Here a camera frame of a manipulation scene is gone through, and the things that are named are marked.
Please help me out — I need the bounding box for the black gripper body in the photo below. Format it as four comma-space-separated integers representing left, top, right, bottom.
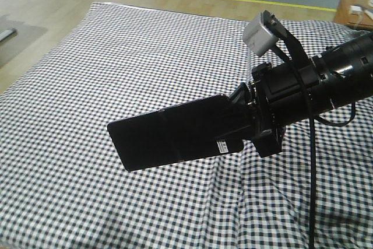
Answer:
251, 63, 309, 157

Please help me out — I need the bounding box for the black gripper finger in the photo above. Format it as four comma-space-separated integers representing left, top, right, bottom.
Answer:
228, 83, 251, 112

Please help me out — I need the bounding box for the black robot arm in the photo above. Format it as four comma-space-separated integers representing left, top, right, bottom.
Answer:
228, 33, 372, 157

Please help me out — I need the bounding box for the black white checkered bed sheet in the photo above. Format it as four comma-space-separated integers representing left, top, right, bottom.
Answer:
0, 1, 373, 249

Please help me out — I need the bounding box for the checkered pillow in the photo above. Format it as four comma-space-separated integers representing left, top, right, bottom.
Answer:
241, 19, 373, 203

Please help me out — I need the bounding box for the wooden nightstand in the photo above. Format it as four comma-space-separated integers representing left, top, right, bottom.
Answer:
333, 0, 372, 30

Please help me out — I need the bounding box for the small white charger box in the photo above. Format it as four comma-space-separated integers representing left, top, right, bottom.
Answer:
349, 5, 363, 15

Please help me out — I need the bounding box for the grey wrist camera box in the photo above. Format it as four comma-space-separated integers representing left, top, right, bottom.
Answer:
242, 10, 279, 57

